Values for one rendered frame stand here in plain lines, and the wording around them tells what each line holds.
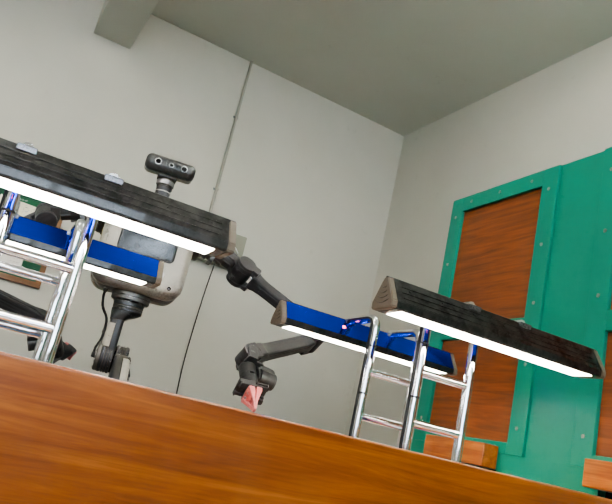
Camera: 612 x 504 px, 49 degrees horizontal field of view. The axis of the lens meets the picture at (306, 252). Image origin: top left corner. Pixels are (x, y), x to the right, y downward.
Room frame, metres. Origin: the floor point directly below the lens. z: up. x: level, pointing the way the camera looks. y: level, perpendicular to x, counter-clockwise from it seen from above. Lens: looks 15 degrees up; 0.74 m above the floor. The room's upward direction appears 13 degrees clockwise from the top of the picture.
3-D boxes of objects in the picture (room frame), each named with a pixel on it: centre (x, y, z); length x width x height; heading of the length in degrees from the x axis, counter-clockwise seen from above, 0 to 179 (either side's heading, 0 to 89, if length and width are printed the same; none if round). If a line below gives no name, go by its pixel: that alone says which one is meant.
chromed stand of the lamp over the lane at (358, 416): (1.94, -0.27, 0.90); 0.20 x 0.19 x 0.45; 113
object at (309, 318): (2.02, -0.25, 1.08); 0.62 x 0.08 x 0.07; 113
